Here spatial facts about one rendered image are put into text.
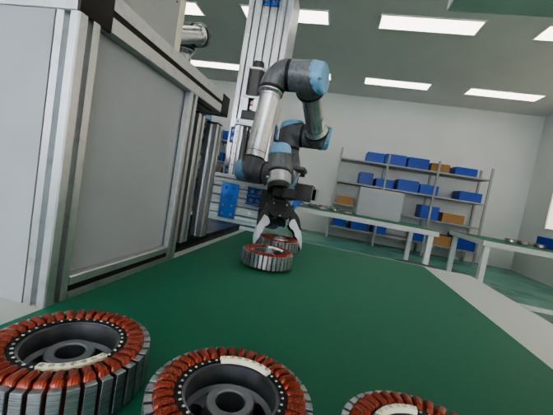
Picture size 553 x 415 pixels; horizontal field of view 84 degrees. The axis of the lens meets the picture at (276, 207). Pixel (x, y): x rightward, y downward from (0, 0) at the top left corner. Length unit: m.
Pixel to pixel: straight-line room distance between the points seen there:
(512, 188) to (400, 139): 2.56
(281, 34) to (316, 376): 1.79
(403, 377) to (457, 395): 0.05
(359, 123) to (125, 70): 7.25
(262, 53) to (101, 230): 1.59
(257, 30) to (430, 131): 6.29
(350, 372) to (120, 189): 0.38
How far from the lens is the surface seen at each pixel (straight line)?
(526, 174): 8.44
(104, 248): 0.50
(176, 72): 0.57
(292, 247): 0.82
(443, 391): 0.40
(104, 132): 0.46
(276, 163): 0.96
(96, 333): 0.32
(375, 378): 0.37
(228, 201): 1.57
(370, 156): 6.96
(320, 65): 1.20
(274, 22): 1.97
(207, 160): 0.78
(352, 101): 7.75
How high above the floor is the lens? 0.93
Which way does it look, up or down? 4 degrees down
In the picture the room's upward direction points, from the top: 10 degrees clockwise
